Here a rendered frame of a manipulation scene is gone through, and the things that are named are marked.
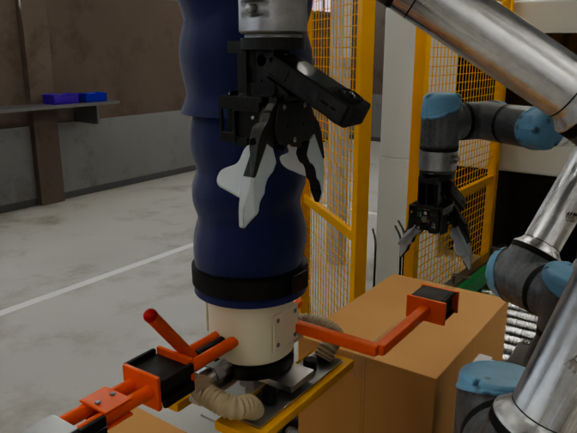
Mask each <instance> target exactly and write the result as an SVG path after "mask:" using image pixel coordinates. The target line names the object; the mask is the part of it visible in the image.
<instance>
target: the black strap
mask: <svg viewBox="0 0 577 433"><path fill-rule="evenodd" d="M191 274H192V283H193V285H194V286H195V288H196V289H197V290H199V291H200V292H202V293H204V294H205V295H207V296H212V297H214V298H218V299H222V300H228V301H237V302H258V301H266V300H271V299H277V298H280V297H284V296H288V295H291V294H292V295H294V294H296V293H297V292H299V291H301V290H304V289H305V288H306V287H307V286H308V259H307V257H306V256H305V255H304V257H303V260H302V262H301V263H300V265H299V266H298V267H297V268H296V269H294V270H293V271H290V272H287V273H284V274H282V275H279V276H274V277H262V278H251V279H240V278H229V277H216V276H212V275H210V274H208V273H205V272H202V271H200V270H198V269H197V267H196V265H195V260H193V261H192V262H191Z"/></svg>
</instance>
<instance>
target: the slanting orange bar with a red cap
mask: <svg viewBox="0 0 577 433"><path fill-rule="evenodd" d="M143 318H144V320H145V321H146V322H148V323H149V324H150V325H151V326H152V327H153V328H154V329H155V330H156V331H157V332H158V333H159V334H160V335H161V336H162V337H163V338H164V339H165V340H166V341H167V342H168V343H169V344H170V345H171V346H172V347H173V348H174V349H175V350H176V351H177V352H178V353H181V354H184V355H186V356H188V357H192V358H194V357H196V356H197V353H196V352H195V351H194V350H193V349H192V348H191V347H190V346H189V345H188V344H187V343H186V342H185V341H184V340H183V339H182V338H181V337H180V336H179V335H178V334H177V333H176V332H175V331H174V330H173V329H172V328H171V327H170V325H169V324H168V323H167V322H166V321H165V320H164V319H163V318H162V317H161V316H160V315H159V314H158V313H157V311H156V310H155V309H153V308H148V309H147V310H145V312H144V313H143Z"/></svg>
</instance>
